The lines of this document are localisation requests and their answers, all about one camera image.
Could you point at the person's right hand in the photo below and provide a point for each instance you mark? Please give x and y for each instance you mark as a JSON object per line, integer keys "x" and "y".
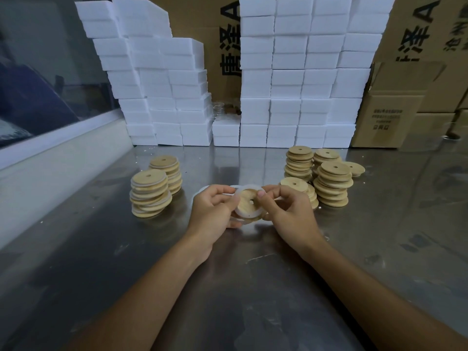
{"x": 292, "y": 219}

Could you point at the person's left hand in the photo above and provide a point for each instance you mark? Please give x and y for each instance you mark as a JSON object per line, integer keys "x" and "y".
{"x": 208, "y": 215}

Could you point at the person's right thumb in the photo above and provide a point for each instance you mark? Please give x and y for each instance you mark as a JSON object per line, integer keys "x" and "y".
{"x": 266, "y": 201}

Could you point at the person's left thumb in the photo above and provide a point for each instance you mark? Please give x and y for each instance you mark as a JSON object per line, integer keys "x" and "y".
{"x": 228, "y": 203}

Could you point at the round wooden lid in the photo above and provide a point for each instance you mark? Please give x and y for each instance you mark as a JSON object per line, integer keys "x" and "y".
{"x": 246, "y": 197}

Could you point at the person's left forearm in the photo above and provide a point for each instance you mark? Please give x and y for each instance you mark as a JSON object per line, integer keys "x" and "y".
{"x": 146, "y": 303}

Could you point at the person's right forearm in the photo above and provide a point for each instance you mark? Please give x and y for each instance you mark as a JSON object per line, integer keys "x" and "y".
{"x": 369, "y": 299}

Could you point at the stack of bare wooden lids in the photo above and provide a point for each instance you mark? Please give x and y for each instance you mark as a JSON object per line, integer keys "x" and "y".
{"x": 299, "y": 162}
{"x": 333, "y": 184}
{"x": 301, "y": 185}
{"x": 326, "y": 155}

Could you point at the stack of ringed wooden lids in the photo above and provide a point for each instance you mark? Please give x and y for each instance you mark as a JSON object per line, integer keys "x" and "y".
{"x": 169, "y": 168}
{"x": 149, "y": 195}

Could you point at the clear glass cups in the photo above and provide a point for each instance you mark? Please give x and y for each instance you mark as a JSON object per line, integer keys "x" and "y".
{"x": 225, "y": 108}

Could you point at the single bare wooden lid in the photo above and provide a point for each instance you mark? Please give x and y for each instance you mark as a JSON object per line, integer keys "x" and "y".
{"x": 356, "y": 168}

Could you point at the wide stack of white boxes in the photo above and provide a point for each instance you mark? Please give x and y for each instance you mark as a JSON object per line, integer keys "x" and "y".
{"x": 303, "y": 76}

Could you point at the narrow stack of white boxes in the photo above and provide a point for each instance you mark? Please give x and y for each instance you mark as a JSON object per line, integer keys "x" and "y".
{"x": 157, "y": 80}

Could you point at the small open cardboard box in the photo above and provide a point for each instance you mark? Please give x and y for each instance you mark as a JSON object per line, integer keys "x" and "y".
{"x": 387, "y": 113}

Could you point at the plain cardboard box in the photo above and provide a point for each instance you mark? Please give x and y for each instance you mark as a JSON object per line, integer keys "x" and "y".
{"x": 435, "y": 129}

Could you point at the glass window with white frame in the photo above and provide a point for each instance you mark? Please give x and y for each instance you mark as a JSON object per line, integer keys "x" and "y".
{"x": 47, "y": 87}

